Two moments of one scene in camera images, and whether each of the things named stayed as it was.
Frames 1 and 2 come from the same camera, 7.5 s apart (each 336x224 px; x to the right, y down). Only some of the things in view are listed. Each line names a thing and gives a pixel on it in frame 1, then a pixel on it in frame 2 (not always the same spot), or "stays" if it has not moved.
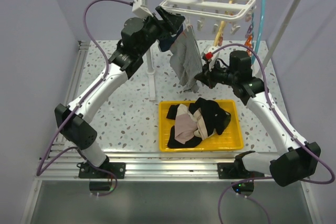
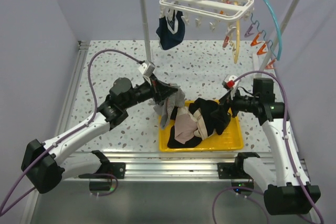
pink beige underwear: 185,124 stays
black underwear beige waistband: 210,117 stays
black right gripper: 206,76 -> 226,102
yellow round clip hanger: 223,23 -> 237,55
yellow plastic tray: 231,138 stays
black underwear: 172,142 stays
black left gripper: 173,21 -> 159,91
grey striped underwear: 186,60 -> 165,108
